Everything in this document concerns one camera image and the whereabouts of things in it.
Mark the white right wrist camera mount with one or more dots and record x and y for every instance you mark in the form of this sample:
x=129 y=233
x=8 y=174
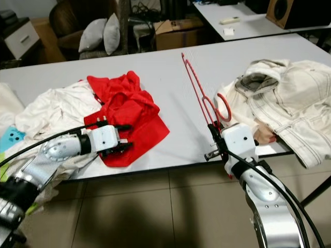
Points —
x=238 y=142

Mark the red plastic hanger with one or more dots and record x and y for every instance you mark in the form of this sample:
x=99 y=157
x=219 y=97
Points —
x=229 y=107

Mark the grey table black legs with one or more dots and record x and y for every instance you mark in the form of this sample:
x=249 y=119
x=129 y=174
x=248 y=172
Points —
x=160 y=67
x=253 y=23

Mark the wooden speaker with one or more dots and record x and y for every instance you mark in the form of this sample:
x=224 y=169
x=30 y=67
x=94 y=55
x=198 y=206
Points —
x=297 y=10

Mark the red t-shirt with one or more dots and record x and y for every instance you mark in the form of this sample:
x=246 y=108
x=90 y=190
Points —
x=145 y=124

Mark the white cartoon print shirt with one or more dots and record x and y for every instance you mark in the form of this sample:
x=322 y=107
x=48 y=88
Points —
x=51 y=108

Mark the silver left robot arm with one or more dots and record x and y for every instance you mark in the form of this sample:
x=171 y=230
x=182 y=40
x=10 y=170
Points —
x=57 y=150

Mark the white drawer unit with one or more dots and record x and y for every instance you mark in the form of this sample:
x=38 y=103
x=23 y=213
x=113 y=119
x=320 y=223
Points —
x=23 y=40

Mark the grey cushion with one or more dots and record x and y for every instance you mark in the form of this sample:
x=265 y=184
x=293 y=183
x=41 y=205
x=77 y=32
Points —
x=112 y=33
x=92 y=36

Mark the printed cardboard box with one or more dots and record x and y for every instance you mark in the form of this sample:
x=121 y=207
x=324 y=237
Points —
x=178 y=39

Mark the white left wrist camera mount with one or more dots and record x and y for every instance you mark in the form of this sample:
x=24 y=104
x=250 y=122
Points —
x=106 y=138

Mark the white paper slip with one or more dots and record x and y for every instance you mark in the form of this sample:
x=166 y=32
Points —
x=229 y=31

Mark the white remote control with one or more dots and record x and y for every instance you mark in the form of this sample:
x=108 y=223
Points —
x=230 y=20

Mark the cream stitched jacket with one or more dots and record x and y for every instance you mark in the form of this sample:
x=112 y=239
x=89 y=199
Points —
x=289 y=98

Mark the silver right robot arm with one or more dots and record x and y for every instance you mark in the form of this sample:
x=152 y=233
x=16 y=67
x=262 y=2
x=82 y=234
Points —
x=264 y=201

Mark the brown armchair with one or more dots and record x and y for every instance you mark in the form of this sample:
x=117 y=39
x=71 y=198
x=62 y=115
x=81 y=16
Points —
x=70 y=20

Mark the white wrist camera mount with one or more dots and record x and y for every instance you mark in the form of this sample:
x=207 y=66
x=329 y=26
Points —
x=106 y=138
x=238 y=142

